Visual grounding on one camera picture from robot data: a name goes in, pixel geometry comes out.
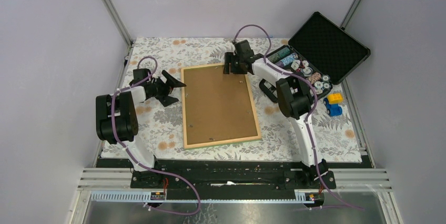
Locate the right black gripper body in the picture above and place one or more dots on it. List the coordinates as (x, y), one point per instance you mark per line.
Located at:
(236, 68)

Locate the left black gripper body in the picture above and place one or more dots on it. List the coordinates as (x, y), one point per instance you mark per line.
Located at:
(158, 88)

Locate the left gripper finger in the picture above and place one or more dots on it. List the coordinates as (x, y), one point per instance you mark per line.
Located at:
(171, 82)
(167, 100)

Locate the brown backing board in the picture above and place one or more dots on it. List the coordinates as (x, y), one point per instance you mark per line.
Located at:
(217, 105)

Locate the wooden picture frame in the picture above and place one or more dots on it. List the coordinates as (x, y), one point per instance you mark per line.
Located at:
(219, 144)

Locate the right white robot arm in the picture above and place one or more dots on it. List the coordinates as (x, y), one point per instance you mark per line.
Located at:
(296, 111)

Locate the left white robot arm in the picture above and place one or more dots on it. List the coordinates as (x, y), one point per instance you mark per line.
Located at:
(116, 117)

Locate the black poker chip case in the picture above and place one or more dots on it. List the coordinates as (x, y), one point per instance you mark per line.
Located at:
(327, 48)

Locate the yellow toy block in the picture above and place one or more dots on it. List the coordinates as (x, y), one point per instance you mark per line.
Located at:
(335, 98)

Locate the blue toy block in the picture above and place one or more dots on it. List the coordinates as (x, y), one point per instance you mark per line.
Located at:
(332, 109)

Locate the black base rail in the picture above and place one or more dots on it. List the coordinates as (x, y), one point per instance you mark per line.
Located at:
(228, 180)

